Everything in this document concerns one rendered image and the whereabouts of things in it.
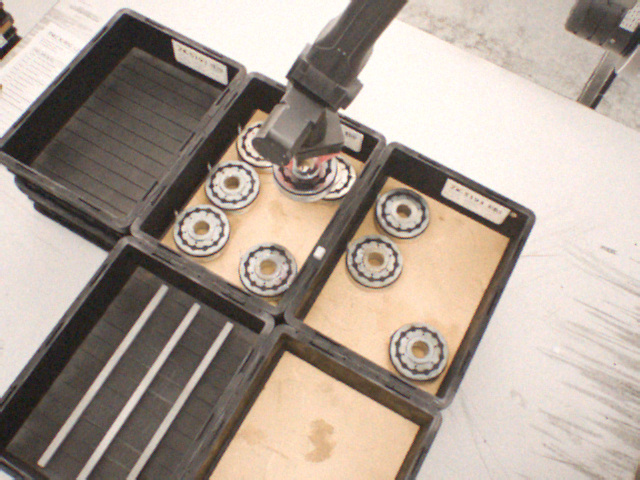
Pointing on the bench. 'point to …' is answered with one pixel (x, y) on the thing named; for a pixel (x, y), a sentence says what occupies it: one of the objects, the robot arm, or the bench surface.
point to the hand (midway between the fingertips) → (304, 160)
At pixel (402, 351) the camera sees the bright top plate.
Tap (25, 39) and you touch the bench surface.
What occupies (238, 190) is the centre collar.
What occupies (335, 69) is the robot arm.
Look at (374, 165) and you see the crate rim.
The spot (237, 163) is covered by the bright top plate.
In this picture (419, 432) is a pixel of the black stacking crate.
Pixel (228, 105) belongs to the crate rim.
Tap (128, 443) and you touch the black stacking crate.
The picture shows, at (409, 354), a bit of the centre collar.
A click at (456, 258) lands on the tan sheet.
